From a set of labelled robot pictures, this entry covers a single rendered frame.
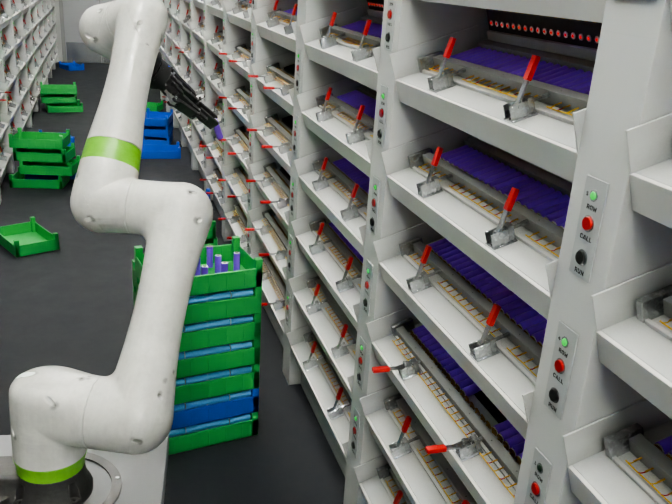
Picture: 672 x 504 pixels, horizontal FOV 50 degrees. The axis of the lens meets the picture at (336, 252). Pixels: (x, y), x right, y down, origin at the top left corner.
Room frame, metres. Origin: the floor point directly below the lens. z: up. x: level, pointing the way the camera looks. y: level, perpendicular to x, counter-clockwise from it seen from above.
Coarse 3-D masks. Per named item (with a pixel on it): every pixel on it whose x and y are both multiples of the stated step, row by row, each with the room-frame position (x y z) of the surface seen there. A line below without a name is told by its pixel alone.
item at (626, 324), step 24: (624, 288) 0.78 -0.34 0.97; (648, 288) 0.79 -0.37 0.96; (600, 312) 0.77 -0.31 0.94; (624, 312) 0.78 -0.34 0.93; (648, 312) 0.77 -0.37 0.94; (600, 336) 0.76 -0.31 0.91; (624, 336) 0.75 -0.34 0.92; (648, 336) 0.74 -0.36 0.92; (600, 360) 0.77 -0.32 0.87; (624, 360) 0.72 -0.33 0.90; (648, 360) 0.70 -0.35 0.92; (648, 384) 0.69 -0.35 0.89
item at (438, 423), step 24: (408, 312) 1.46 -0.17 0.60; (384, 336) 1.44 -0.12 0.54; (384, 360) 1.36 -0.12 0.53; (432, 360) 1.32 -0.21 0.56; (408, 384) 1.26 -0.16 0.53; (432, 408) 1.17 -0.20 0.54; (480, 408) 1.14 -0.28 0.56; (432, 432) 1.13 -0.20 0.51; (456, 432) 1.09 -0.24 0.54; (456, 456) 1.04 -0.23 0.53; (480, 456) 1.03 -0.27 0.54; (480, 480) 0.97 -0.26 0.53; (504, 480) 0.96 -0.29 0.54
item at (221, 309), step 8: (136, 280) 1.83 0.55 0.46; (136, 288) 1.84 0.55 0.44; (256, 288) 1.80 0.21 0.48; (136, 296) 1.84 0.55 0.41; (248, 296) 1.80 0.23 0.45; (256, 296) 1.80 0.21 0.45; (192, 304) 1.72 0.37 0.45; (200, 304) 1.73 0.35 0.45; (208, 304) 1.74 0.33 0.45; (216, 304) 1.75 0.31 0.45; (224, 304) 1.76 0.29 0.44; (232, 304) 1.77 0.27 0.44; (240, 304) 1.78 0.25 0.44; (248, 304) 1.79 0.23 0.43; (256, 304) 1.80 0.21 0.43; (192, 312) 1.72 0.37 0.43; (200, 312) 1.73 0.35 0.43; (208, 312) 1.74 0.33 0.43; (216, 312) 1.75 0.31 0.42; (224, 312) 1.76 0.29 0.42; (232, 312) 1.77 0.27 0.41; (240, 312) 1.78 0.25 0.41; (248, 312) 1.79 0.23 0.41; (256, 312) 1.81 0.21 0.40; (184, 320) 1.71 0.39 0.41; (192, 320) 1.72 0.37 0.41; (200, 320) 1.73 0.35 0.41; (208, 320) 1.74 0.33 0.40
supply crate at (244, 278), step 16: (224, 256) 1.97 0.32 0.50; (240, 256) 1.96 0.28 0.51; (208, 272) 1.88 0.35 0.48; (224, 272) 1.76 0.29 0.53; (240, 272) 1.78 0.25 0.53; (256, 272) 1.80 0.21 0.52; (192, 288) 1.72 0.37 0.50; (208, 288) 1.74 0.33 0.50; (224, 288) 1.76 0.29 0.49; (240, 288) 1.78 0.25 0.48
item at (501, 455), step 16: (400, 336) 1.41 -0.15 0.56; (416, 352) 1.32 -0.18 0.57; (432, 368) 1.26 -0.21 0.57; (448, 384) 1.20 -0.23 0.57; (464, 400) 1.14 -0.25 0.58; (464, 416) 1.11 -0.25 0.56; (464, 432) 1.08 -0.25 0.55; (480, 432) 1.05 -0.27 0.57; (496, 448) 1.01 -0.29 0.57; (512, 464) 0.97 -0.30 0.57
